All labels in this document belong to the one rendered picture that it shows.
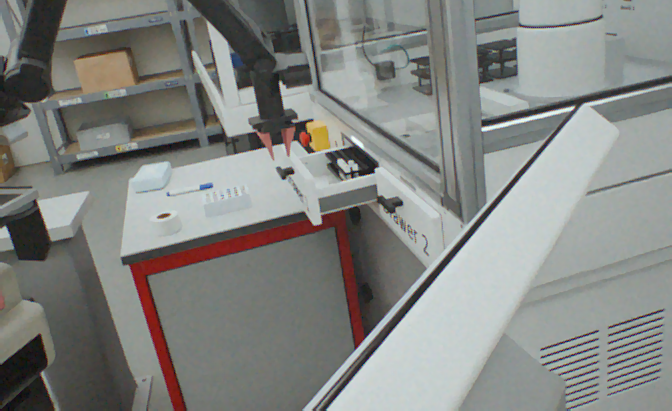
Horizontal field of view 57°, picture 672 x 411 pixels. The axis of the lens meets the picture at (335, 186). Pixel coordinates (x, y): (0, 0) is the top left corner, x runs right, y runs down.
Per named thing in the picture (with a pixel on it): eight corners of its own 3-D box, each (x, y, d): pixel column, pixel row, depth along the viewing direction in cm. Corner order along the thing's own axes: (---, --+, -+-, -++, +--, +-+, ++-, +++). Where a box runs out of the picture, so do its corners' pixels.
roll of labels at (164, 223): (169, 222, 163) (166, 208, 161) (186, 226, 158) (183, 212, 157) (148, 233, 158) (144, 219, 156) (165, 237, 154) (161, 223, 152)
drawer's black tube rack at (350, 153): (348, 199, 139) (344, 173, 136) (328, 176, 155) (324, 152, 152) (438, 177, 143) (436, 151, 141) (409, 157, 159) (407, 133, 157)
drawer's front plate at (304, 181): (314, 226, 132) (306, 179, 128) (287, 185, 159) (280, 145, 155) (322, 224, 133) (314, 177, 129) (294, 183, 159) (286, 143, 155)
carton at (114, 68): (83, 95, 485) (72, 60, 475) (91, 88, 515) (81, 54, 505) (135, 86, 490) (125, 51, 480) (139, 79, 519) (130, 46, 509)
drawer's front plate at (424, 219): (437, 274, 106) (431, 216, 102) (380, 214, 133) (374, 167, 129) (446, 271, 107) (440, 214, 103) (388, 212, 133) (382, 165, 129)
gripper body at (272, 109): (299, 122, 133) (293, 88, 130) (254, 132, 131) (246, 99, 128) (292, 115, 139) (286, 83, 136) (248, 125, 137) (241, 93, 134)
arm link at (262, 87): (248, 64, 132) (249, 69, 127) (279, 58, 133) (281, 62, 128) (254, 95, 135) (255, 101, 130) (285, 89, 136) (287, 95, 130)
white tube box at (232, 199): (206, 217, 162) (203, 204, 161) (205, 206, 170) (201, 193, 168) (252, 206, 164) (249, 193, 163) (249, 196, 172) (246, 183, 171)
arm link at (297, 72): (247, 33, 126) (253, 61, 121) (301, 23, 128) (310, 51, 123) (255, 76, 136) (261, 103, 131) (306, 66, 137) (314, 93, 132)
